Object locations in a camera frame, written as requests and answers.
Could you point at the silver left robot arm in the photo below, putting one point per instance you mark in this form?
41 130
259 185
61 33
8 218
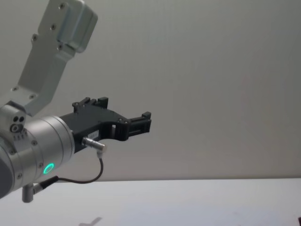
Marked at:
47 139

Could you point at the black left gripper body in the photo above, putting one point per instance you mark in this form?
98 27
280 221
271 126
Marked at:
94 122

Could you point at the white table cloth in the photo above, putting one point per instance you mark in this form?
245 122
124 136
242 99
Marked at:
178 203

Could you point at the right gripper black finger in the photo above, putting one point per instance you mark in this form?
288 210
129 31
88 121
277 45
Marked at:
299 222

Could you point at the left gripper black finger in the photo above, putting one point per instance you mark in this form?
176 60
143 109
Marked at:
140 124
90 102

